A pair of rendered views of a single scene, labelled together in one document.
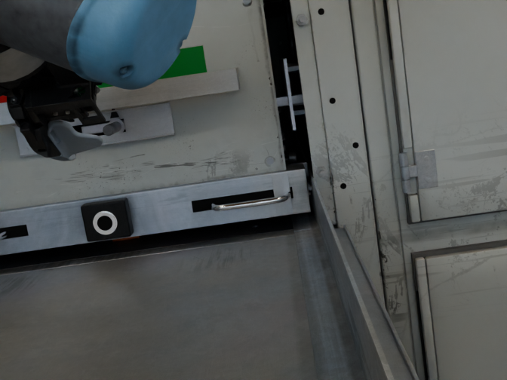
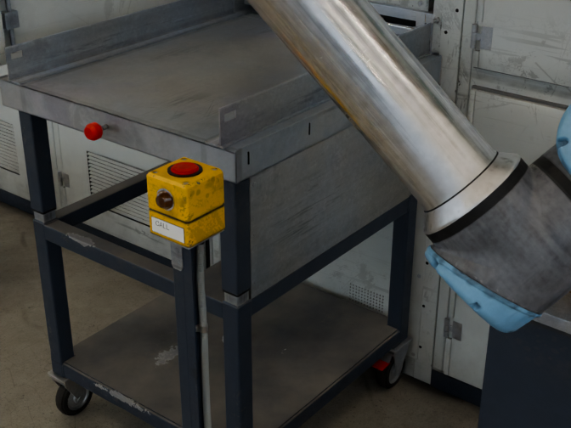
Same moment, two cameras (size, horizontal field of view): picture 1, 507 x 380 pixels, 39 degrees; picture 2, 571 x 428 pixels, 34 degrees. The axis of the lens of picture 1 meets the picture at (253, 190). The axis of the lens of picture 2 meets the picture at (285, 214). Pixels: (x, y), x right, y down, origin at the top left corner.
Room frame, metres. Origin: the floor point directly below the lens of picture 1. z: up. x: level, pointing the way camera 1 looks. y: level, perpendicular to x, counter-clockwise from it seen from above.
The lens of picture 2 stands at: (-0.89, -0.96, 1.43)
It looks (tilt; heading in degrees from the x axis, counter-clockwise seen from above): 26 degrees down; 35
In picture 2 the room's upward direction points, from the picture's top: straight up
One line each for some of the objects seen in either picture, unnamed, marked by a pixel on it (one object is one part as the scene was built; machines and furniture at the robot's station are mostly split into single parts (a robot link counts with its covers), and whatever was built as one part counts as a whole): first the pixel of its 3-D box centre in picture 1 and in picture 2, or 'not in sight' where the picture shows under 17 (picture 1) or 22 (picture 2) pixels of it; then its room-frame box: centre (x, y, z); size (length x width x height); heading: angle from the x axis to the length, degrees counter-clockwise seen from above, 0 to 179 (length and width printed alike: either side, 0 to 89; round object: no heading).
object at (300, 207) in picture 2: not in sight; (232, 233); (0.57, 0.21, 0.46); 0.64 x 0.58 x 0.66; 177
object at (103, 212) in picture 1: (106, 219); not in sight; (0.92, 0.20, 0.90); 0.06 x 0.03 x 0.05; 87
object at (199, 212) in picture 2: not in sight; (186, 201); (0.02, -0.14, 0.85); 0.08 x 0.08 x 0.10; 87
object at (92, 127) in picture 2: not in sight; (97, 130); (0.21, 0.23, 0.82); 0.04 x 0.03 x 0.03; 177
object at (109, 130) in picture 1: (112, 121); not in sight; (0.93, 0.17, 1.02); 0.06 x 0.02 x 0.04; 177
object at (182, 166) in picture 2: not in sight; (184, 171); (0.02, -0.14, 0.90); 0.04 x 0.04 x 0.02
